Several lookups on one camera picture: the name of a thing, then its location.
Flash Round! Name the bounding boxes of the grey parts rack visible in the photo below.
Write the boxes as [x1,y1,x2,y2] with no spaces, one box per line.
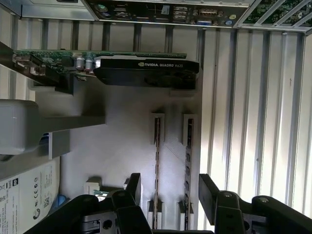
[0,40,203,234]

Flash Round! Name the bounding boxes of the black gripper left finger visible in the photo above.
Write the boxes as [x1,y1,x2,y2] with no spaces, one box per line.
[29,173,153,234]

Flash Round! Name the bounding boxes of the graphics card black cooler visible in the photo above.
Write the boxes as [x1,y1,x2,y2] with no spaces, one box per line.
[12,48,200,90]

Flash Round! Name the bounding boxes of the silver CPU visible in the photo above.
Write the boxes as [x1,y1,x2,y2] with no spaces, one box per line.
[94,189,115,198]

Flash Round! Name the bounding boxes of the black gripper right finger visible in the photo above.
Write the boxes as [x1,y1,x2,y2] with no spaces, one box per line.
[198,173,312,234]

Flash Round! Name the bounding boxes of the black PC case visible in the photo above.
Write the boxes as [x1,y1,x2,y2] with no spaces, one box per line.
[14,0,312,35]

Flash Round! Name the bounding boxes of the hard disk in blue carrier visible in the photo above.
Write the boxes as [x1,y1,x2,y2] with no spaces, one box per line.
[0,133,71,234]

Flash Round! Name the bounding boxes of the rear port panel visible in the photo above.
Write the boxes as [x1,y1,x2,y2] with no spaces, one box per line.
[89,0,247,25]

